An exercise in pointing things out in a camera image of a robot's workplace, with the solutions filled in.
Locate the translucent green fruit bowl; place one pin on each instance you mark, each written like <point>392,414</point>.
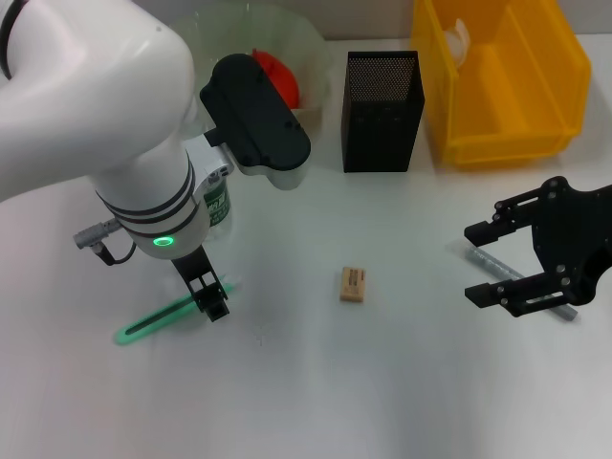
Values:
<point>306,62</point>

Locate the yellow plastic bin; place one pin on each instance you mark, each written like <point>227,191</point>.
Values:
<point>516,95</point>

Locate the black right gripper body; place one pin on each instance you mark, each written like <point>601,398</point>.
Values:
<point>574,229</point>

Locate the small wooden block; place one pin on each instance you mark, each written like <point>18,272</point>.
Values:
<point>354,284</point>

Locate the grey marker pen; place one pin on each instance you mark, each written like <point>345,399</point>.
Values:
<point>497,265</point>

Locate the red-orange fruit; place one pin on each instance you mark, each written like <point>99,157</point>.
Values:
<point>284,81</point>

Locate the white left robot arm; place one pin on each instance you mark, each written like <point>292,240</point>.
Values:
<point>95,95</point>

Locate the clear green-label water bottle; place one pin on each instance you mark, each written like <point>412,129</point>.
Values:
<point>217,201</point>

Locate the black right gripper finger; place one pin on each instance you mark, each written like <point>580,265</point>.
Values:
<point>487,232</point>
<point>507,291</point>

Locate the black mesh pen holder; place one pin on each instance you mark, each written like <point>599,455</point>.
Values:
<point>378,129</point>

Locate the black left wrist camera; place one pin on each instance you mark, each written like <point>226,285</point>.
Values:
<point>253,115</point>

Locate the green utility knife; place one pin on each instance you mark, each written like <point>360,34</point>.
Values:
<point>153,320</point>

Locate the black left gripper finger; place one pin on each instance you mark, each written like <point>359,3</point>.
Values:
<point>215,301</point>

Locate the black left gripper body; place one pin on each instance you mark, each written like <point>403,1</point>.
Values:
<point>193,265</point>

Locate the white paper ball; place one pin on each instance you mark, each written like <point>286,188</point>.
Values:
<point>456,43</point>

